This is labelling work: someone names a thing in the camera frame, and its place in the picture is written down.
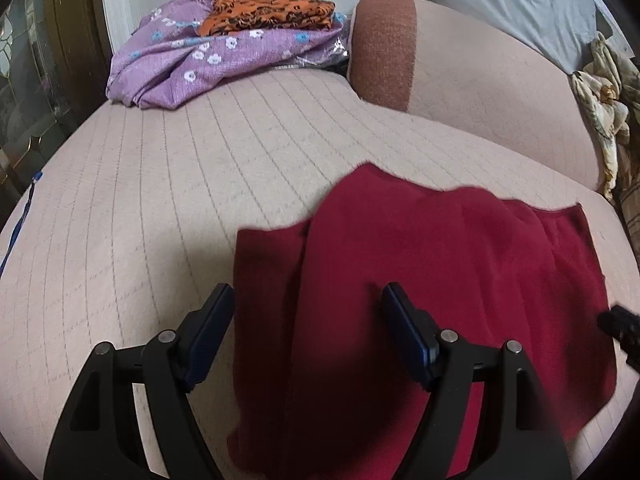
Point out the orange black patterned cloth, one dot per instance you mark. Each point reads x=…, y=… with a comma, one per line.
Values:
x=229, y=16

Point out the dark wooden glass cabinet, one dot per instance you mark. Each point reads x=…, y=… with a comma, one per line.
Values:
x=55, y=59

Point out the grey pillow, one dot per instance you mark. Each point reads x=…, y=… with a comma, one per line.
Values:
x=560, y=30

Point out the dark red garment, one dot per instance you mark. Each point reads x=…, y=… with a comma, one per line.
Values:
x=321, y=392

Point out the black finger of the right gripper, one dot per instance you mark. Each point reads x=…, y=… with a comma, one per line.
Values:
x=624, y=326

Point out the cream floral crumpled cloth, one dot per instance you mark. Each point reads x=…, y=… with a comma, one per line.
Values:
x=607, y=91

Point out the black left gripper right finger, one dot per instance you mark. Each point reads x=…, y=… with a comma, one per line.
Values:
x=516, y=436

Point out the purple floral cloth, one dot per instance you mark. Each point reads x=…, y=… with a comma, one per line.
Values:
x=165, y=62

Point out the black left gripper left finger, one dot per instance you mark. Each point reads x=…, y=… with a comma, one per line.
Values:
x=98, y=436

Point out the pink brown bolster pillow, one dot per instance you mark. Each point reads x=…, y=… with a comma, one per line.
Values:
x=430, y=61

